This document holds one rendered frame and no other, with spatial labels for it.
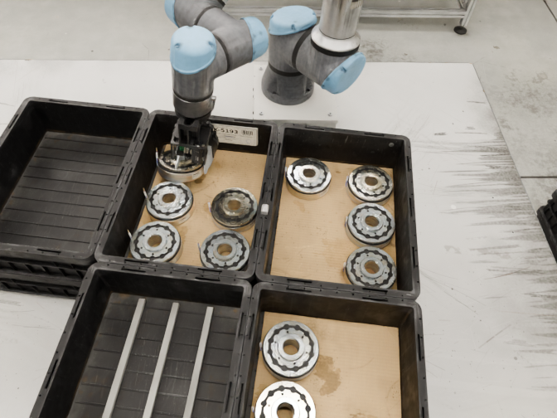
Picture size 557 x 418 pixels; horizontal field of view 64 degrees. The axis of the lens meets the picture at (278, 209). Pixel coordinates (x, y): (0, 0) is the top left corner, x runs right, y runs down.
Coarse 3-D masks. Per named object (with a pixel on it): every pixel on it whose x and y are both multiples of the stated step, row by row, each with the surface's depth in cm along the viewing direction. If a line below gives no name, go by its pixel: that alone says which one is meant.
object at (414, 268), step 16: (288, 128) 102; (304, 128) 102; (320, 128) 102; (272, 176) 94; (272, 192) 93; (272, 208) 89; (416, 240) 86; (416, 256) 84; (256, 272) 81; (416, 272) 82; (320, 288) 80; (336, 288) 80; (352, 288) 80; (368, 288) 80; (416, 288) 81
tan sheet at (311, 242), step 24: (336, 168) 109; (384, 168) 109; (288, 192) 104; (336, 192) 105; (288, 216) 100; (312, 216) 101; (336, 216) 101; (288, 240) 97; (312, 240) 97; (336, 240) 97; (288, 264) 94; (312, 264) 94; (336, 264) 94
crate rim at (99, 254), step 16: (160, 112) 104; (144, 128) 101; (272, 128) 102; (144, 144) 98; (272, 144) 99; (272, 160) 96; (128, 176) 95; (112, 208) 88; (112, 224) 86; (256, 224) 87; (256, 240) 85; (96, 256) 82; (112, 256) 82; (256, 256) 83; (192, 272) 81; (208, 272) 81; (224, 272) 81; (240, 272) 81
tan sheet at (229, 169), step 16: (224, 160) 109; (240, 160) 109; (256, 160) 109; (160, 176) 106; (208, 176) 106; (224, 176) 106; (240, 176) 106; (256, 176) 107; (192, 192) 103; (208, 192) 103; (256, 192) 104; (144, 208) 101; (208, 208) 101; (144, 224) 98; (192, 224) 99; (208, 224) 99; (192, 240) 96; (128, 256) 94; (192, 256) 94
